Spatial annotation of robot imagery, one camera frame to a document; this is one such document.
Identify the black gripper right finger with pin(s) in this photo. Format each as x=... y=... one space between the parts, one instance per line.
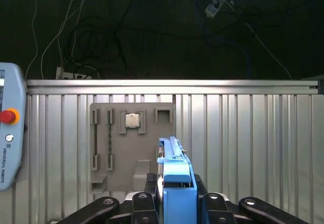
x=217 y=208

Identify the pale blue teach pendant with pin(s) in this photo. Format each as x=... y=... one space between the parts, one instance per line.
x=12 y=158

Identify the long white power strip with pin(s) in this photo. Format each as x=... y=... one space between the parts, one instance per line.
x=215 y=4

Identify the grey parts rack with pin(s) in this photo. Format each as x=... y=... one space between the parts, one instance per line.
x=152 y=137

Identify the green RAM stick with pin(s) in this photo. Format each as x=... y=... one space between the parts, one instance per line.
x=110 y=143

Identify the hard disk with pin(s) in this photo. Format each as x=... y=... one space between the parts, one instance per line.
x=178 y=183

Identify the short white power strip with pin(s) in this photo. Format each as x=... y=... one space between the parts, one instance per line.
x=63 y=74

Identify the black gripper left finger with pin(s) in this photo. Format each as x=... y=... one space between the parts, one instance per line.
x=141 y=208

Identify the silver CPU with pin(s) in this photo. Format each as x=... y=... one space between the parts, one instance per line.
x=132 y=120

